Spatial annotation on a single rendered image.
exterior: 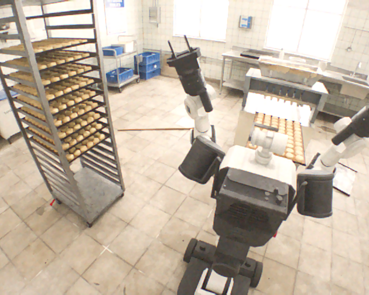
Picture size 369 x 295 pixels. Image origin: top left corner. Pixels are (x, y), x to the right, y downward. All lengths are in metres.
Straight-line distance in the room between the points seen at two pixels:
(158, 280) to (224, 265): 0.95
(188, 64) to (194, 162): 0.34
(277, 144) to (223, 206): 0.25
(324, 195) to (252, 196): 0.26
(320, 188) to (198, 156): 0.42
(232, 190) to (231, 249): 0.36
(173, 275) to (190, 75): 1.46
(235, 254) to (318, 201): 0.39
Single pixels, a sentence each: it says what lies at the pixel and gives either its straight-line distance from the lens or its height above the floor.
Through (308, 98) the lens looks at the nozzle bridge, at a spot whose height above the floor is 1.07.
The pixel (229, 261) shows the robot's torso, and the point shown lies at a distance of 0.91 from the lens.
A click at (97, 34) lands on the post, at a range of 1.48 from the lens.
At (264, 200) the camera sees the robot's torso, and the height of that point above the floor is 1.23.
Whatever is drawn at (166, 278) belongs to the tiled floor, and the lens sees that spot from 1.78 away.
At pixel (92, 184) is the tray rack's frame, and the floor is 0.15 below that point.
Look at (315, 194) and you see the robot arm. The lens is 0.77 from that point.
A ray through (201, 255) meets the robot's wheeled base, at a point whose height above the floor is 0.20.
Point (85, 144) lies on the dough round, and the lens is 1.70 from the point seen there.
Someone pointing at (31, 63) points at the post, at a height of 1.46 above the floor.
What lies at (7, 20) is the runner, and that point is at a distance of 1.47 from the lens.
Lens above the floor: 1.67
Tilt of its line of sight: 36 degrees down
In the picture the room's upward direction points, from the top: 2 degrees clockwise
